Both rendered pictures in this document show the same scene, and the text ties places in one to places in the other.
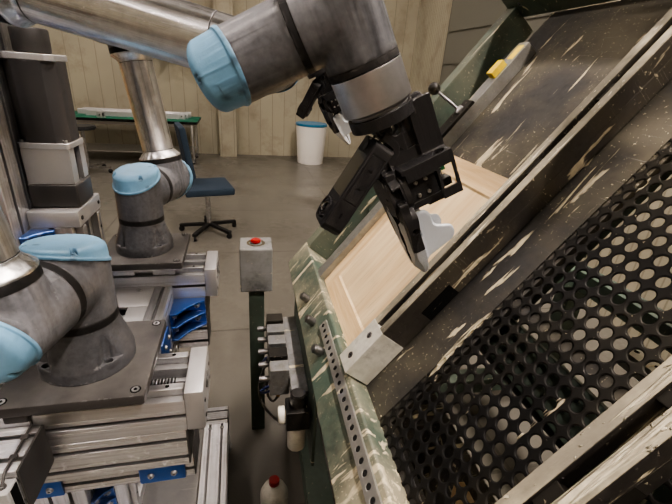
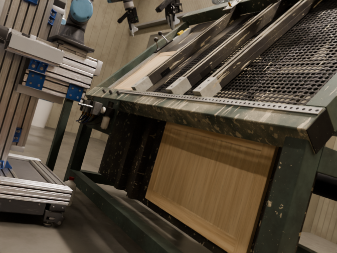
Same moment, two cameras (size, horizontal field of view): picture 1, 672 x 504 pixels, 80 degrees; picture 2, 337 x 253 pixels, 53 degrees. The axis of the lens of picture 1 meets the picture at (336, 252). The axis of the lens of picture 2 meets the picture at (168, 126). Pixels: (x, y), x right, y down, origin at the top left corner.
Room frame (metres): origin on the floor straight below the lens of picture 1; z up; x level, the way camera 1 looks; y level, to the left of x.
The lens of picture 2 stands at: (-1.53, 0.45, 0.68)
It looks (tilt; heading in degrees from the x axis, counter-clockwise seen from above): 1 degrees up; 340
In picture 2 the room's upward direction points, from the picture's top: 16 degrees clockwise
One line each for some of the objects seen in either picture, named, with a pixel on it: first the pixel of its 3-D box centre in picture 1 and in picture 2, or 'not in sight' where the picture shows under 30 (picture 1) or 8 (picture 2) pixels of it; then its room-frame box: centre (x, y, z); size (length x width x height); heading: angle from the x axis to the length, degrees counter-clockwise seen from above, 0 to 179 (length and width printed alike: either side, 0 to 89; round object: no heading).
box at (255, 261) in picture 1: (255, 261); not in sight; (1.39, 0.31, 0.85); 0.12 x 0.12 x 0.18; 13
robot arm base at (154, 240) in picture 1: (143, 231); not in sight; (1.05, 0.55, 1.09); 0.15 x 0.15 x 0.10
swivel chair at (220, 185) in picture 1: (204, 181); not in sight; (3.73, 1.30, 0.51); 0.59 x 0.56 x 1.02; 97
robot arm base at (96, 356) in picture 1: (84, 334); (72, 35); (0.57, 0.43, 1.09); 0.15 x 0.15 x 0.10
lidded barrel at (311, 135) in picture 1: (310, 143); (38, 111); (7.50, 0.61, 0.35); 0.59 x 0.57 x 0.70; 14
